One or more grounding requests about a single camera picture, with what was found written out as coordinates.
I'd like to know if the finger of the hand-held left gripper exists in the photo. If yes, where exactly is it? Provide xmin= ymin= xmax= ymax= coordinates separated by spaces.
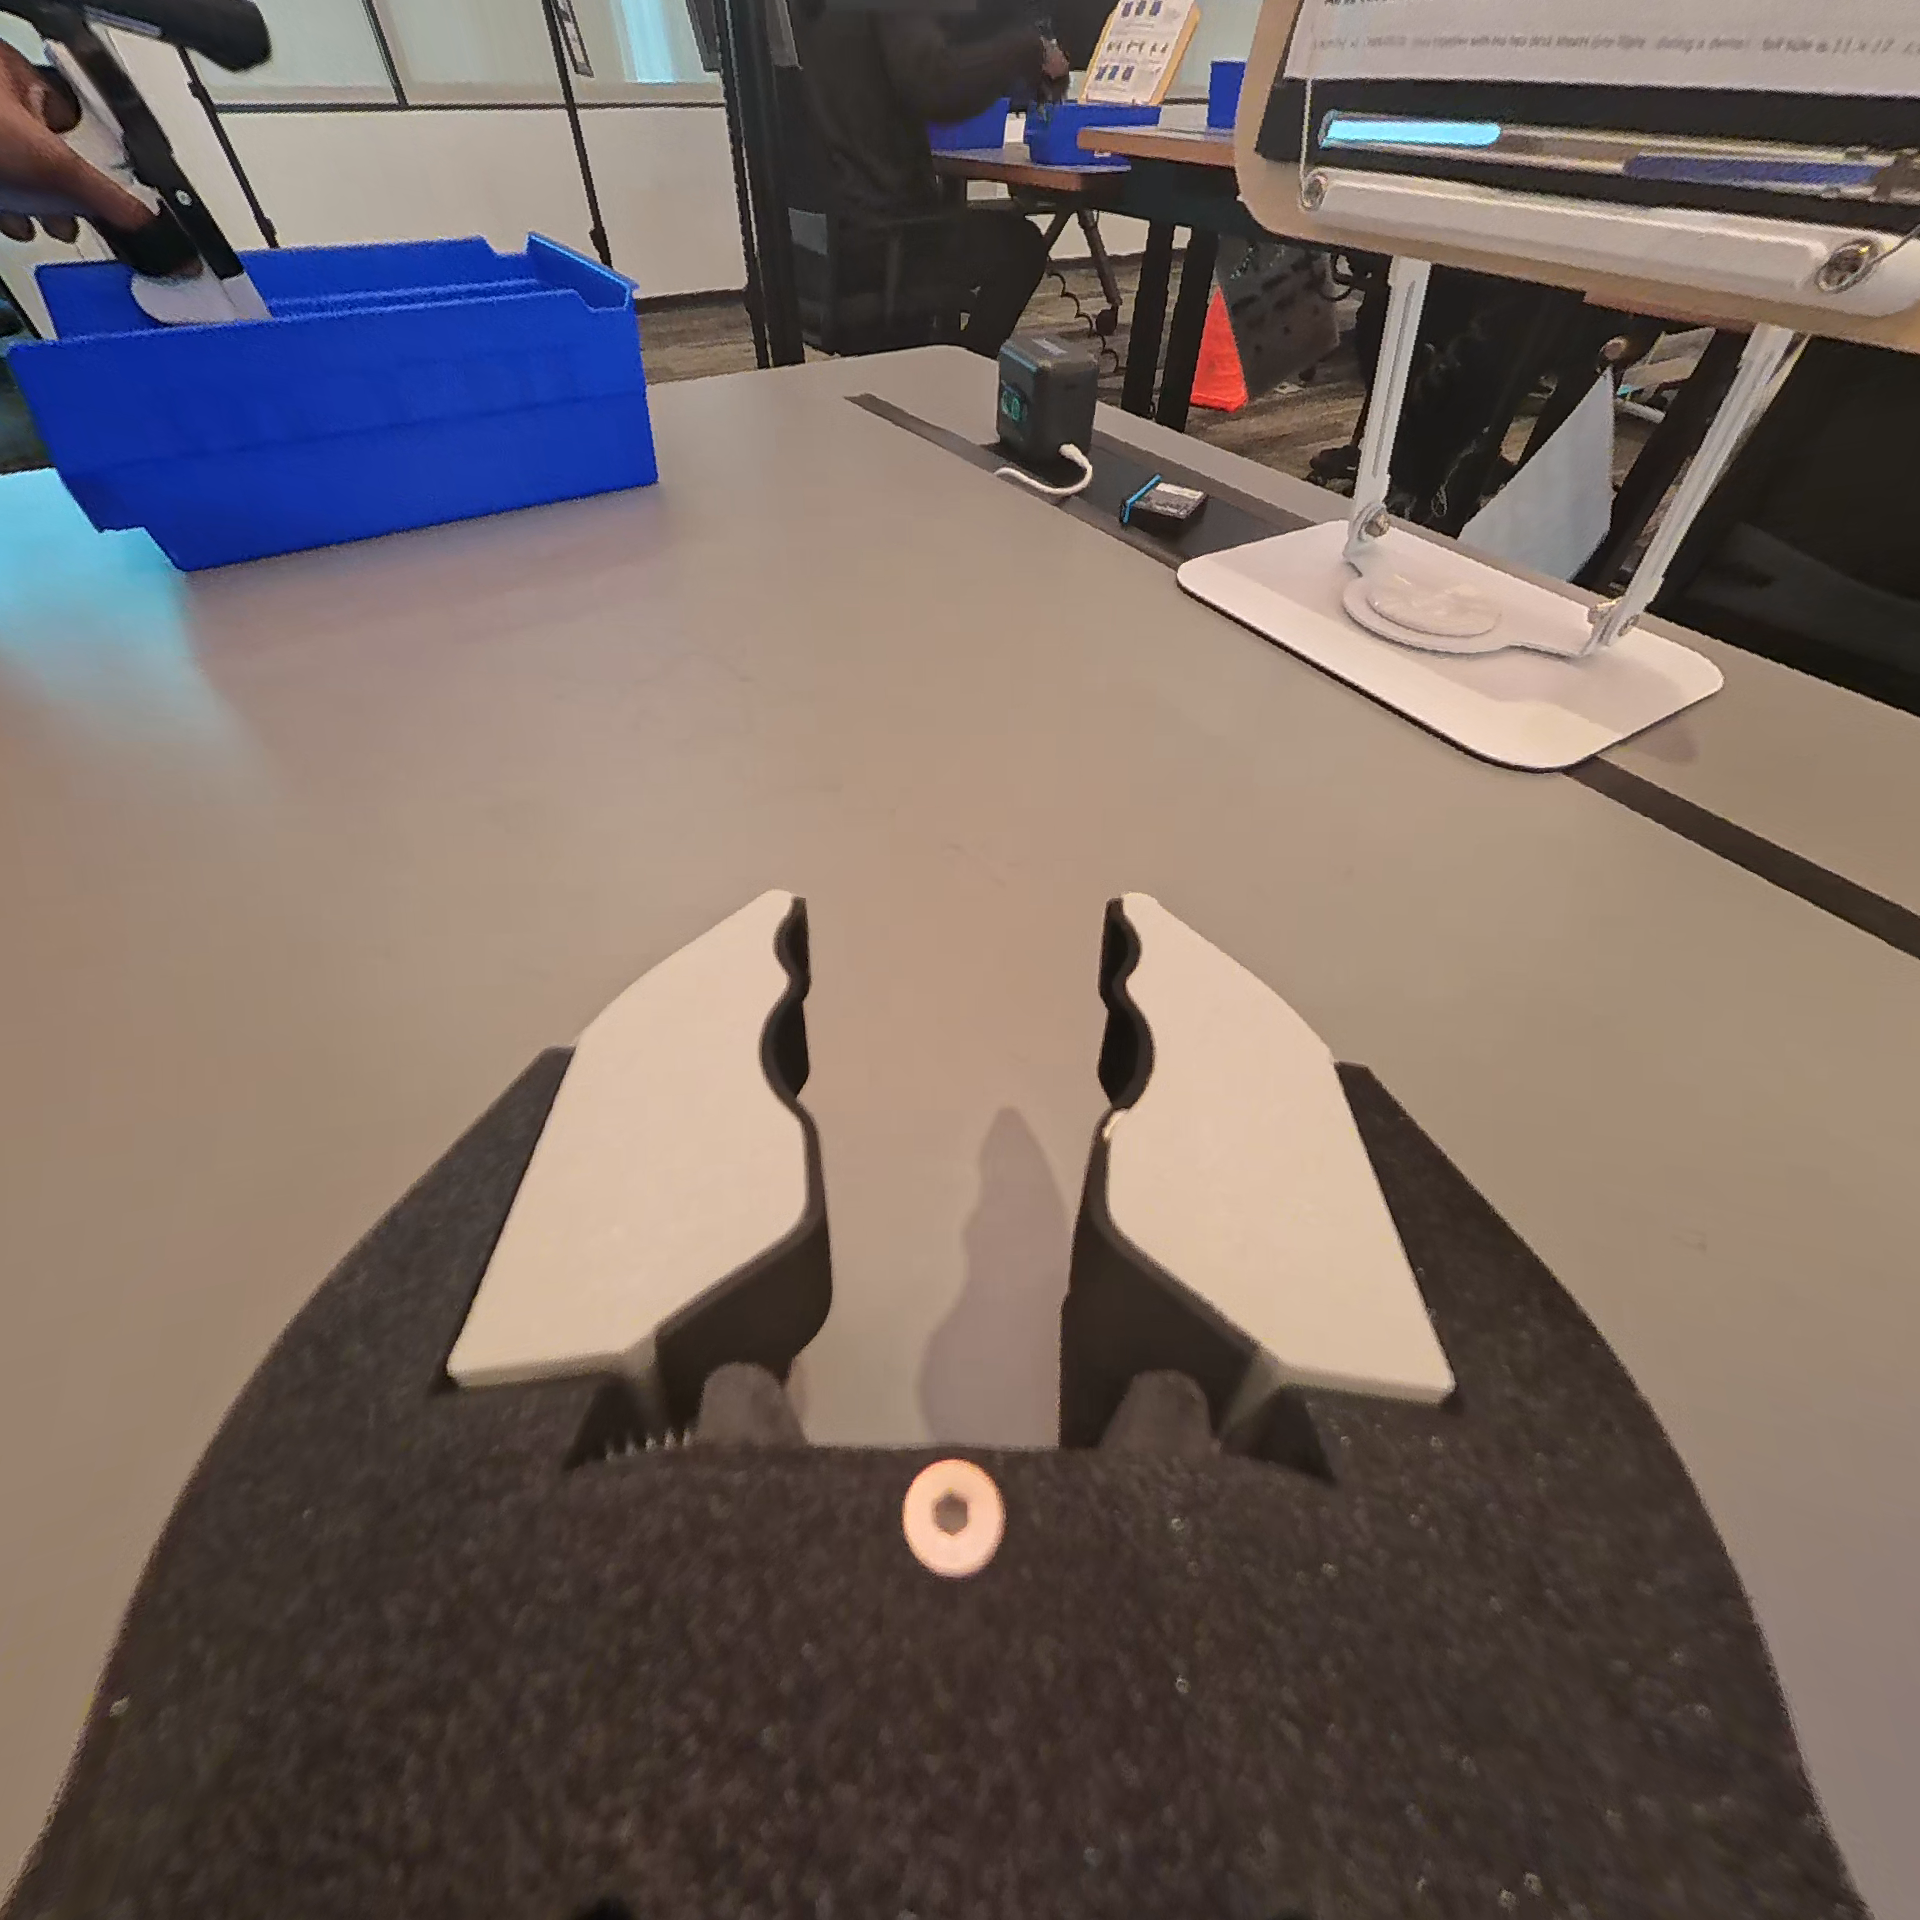
xmin=127 ymin=239 xmax=276 ymax=328

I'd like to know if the wooden table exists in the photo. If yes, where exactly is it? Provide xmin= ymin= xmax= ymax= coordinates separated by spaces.
xmin=925 ymin=142 xmax=1142 ymax=340
xmin=1076 ymin=124 xmax=1352 ymax=437

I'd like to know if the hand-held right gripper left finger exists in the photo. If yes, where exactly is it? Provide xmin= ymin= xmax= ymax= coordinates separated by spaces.
xmin=445 ymin=890 xmax=833 ymax=1464

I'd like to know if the black charging box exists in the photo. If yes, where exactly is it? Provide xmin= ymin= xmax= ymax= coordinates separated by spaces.
xmin=995 ymin=336 xmax=1103 ymax=451

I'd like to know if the person's left hand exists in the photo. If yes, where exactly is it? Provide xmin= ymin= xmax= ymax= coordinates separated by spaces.
xmin=0 ymin=36 xmax=167 ymax=249

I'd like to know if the white instruction sheet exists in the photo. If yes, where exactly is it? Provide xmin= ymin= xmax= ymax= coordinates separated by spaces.
xmin=1281 ymin=0 xmax=1920 ymax=104

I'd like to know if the silver light bar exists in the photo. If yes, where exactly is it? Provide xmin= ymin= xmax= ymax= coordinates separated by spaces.
xmin=1315 ymin=111 xmax=1920 ymax=203

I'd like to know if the grey patterned box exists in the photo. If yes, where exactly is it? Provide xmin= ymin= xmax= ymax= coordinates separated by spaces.
xmin=1225 ymin=239 xmax=1352 ymax=395

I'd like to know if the orange traffic cone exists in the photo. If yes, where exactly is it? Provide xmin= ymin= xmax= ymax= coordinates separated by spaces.
xmin=1191 ymin=282 xmax=1252 ymax=414

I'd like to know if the black tablet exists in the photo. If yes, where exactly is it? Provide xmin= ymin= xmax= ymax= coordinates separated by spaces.
xmin=1255 ymin=0 xmax=1920 ymax=197

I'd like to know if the black office chair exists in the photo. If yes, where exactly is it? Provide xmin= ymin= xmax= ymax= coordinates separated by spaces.
xmin=785 ymin=201 xmax=978 ymax=360

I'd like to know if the printed sign card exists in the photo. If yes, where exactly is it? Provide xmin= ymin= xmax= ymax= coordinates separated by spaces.
xmin=1076 ymin=0 xmax=1206 ymax=110

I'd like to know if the white stand with instruction board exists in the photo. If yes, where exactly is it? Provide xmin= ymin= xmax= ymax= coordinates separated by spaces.
xmin=1231 ymin=0 xmax=1920 ymax=353

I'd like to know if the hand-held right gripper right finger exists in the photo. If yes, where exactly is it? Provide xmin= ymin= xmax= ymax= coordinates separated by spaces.
xmin=1056 ymin=890 xmax=1460 ymax=1464

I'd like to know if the white tablet stand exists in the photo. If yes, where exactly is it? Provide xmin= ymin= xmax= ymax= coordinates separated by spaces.
xmin=1175 ymin=163 xmax=1920 ymax=773

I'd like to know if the black metal post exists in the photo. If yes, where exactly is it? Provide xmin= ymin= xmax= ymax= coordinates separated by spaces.
xmin=716 ymin=0 xmax=808 ymax=372

